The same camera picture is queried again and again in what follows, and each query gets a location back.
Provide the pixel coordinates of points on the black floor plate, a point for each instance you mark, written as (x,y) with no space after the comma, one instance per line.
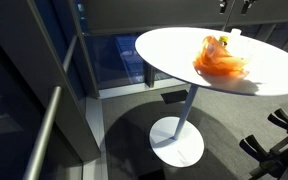
(173,97)

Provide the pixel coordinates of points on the brown bottle with yellow cap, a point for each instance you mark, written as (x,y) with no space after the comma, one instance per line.
(223,40)

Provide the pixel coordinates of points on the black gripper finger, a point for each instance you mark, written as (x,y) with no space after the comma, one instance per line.
(247,4)
(223,6)

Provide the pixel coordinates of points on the orange plastic bag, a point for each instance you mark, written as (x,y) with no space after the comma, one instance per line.
(214,59)

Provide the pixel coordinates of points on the grey metal handrail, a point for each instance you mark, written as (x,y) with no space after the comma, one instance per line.
(36,160)

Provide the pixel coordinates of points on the white plastic bottle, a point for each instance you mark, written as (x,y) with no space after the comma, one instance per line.
(238,46)

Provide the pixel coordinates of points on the white round table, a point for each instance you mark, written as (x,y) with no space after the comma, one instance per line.
(172,50)

